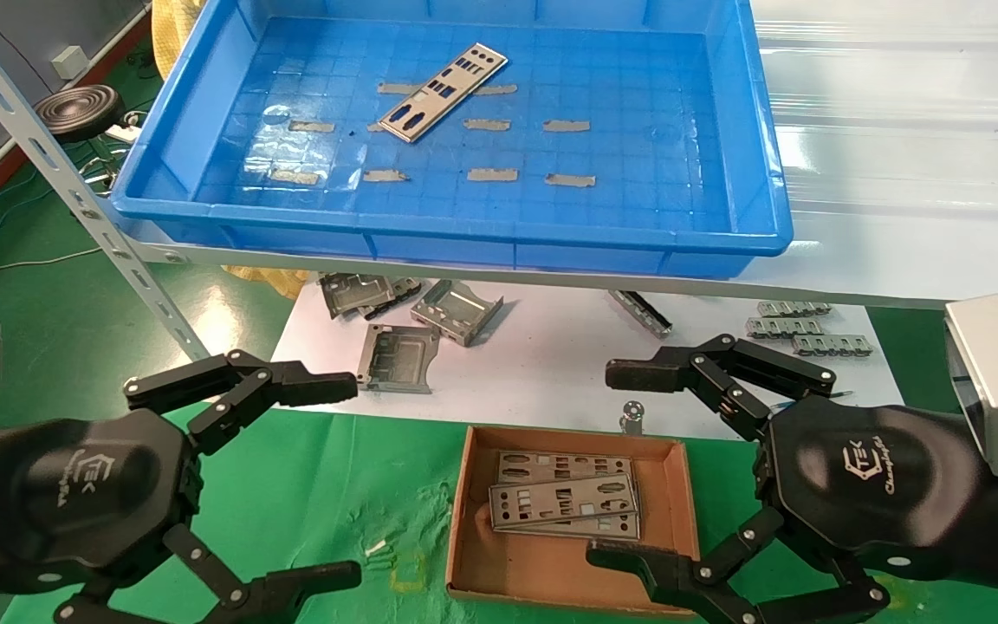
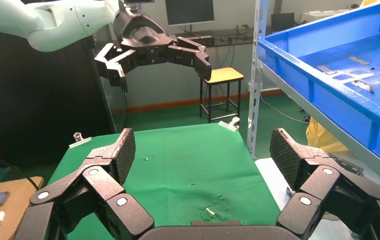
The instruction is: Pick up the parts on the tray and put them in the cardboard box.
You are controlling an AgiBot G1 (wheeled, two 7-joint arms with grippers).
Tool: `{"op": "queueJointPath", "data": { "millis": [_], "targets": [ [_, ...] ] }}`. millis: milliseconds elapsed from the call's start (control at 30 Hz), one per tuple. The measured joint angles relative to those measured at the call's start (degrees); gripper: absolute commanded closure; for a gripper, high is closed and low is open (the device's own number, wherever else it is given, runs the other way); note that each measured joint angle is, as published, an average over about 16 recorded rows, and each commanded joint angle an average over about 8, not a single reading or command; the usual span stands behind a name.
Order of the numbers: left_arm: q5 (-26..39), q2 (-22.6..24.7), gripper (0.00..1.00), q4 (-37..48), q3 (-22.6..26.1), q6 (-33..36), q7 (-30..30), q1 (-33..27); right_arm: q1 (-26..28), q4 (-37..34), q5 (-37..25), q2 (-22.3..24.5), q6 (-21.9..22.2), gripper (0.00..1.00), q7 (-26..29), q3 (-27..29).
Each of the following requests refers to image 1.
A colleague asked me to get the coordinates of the green cloth mat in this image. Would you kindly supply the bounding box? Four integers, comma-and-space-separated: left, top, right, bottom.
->
0, 400, 998, 624

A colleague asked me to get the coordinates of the long grey metal strip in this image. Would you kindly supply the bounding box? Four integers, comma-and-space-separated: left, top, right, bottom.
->
608, 290, 673, 339

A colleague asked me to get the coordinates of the blue plastic tray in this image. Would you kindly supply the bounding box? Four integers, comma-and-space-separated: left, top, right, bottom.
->
109, 0, 794, 280

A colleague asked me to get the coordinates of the brown cardboard box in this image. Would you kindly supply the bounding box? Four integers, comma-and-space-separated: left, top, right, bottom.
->
445, 424, 702, 618

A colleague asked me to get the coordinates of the white floor cable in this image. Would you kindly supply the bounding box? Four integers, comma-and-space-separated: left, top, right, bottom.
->
0, 247, 103, 275

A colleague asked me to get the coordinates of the black round stool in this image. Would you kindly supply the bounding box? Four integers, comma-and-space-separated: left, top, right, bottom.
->
34, 84, 126, 144

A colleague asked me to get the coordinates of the silver metal IO shield plate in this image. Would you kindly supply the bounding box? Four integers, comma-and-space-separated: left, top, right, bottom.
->
496, 449, 636, 488
495, 513, 642, 543
377, 42, 509, 144
488, 474, 641, 531

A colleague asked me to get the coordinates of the grey folded metal cage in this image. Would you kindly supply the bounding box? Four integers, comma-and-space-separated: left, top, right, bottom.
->
411, 279, 504, 348

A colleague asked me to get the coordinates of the white paper sheet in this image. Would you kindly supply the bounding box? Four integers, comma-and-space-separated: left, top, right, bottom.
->
272, 277, 905, 443

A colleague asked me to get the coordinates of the grey metal bracket frame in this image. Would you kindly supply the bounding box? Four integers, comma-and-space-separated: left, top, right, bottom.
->
355, 324, 442, 395

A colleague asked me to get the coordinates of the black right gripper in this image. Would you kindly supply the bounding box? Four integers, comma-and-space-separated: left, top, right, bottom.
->
586, 334, 985, 624

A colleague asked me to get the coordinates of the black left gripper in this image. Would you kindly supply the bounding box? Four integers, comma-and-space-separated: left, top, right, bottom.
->
0, 349, 363, 624

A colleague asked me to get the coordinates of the grey perforated steel post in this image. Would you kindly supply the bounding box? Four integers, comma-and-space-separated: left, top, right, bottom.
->
0, 0, 210, 361

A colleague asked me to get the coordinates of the grey metal bracket part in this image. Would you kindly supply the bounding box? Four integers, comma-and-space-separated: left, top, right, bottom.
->
360, 277, 424, 318
320, 273, 396, 320

